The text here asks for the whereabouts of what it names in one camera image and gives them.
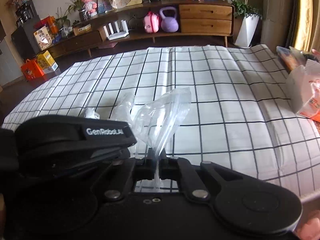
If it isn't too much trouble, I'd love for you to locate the clear plastic bag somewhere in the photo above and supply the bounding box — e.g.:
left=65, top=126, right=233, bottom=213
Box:
left=83, top=87, right=193, bottom=190

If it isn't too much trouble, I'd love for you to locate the orange gift bag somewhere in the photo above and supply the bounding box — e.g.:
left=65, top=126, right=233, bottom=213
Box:
left=21, top=59, right=44, bottom=81

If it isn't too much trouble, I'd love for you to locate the yellow carton box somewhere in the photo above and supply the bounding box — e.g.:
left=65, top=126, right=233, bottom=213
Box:
left=37, top=51, right=58, bottom=74

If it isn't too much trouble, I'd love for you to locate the checkered white tablecloth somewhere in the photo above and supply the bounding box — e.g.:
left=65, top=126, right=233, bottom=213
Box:
left=2, top=44, right=319, bottom=197

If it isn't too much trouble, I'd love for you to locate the snack box on cabinet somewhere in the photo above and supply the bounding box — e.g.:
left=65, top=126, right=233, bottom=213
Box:
left=34, top=25, right=52, bottom=50

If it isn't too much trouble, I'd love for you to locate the white router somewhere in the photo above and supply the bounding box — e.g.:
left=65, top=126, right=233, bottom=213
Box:
left=103, top=20, right=129, bottom=41

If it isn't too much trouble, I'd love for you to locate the purple kettlebell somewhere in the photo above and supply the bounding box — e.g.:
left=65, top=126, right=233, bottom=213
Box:
left=159, top=7, right=179, bottom=33

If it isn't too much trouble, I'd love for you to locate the pink toy bag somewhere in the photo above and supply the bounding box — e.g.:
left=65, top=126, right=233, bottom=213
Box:
left=143, top=11, right=160, bottom=33

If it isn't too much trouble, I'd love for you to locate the wooden tv cabinet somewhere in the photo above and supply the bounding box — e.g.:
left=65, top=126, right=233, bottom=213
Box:
left=47, top=0, right=235, bottom=58

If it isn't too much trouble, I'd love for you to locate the potted green tree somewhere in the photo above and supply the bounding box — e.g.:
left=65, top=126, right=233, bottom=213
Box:
left=225, top=0, right=262, bottom=48

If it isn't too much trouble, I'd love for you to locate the pink plush doll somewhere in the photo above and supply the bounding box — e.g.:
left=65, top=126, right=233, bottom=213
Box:
left=81, top=0, right=98, bottom=17

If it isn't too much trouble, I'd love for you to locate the yellow curtain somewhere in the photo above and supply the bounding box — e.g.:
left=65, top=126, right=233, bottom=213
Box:
left=287, top=0, right=319, bottom=51

